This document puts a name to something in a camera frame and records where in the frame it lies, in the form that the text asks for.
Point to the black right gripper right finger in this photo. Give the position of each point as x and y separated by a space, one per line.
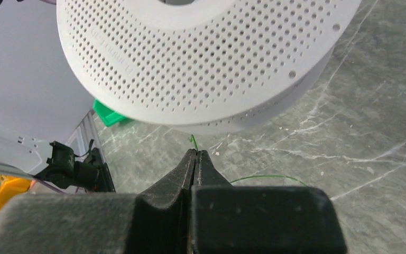
259 219

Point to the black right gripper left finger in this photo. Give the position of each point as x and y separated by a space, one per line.
153 221

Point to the white perforated filament spool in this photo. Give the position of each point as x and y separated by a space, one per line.
206 67

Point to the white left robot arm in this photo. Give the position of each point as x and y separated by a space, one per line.
22 156

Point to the green storage bin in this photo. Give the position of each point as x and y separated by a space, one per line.
108 116

